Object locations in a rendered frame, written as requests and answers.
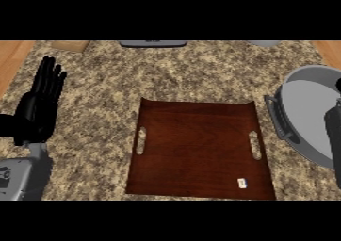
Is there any grey metal pot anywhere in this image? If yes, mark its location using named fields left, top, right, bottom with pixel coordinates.
left=263, top=64, right=341, bottom=170

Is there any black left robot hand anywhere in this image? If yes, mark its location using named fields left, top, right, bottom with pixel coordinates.
left=0, top=56, right=70, bottom=147

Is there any dark grey appliance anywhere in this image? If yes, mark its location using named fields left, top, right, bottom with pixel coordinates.
left=118, top=40, right=189, bottom=49

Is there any grey round object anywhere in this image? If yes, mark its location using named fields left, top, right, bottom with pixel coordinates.
left=245, top=40, right=284, bottom=48

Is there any tan wooden block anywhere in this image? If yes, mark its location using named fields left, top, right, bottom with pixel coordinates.
left=51, top=40, right=92, bottom=53

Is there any brown wooden tray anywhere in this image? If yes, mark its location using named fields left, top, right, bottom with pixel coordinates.
left=126, top=97, right=278, bottom=201

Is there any small white label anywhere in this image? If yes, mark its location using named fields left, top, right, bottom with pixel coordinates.
left=236, top=177, right=250, bottom=190

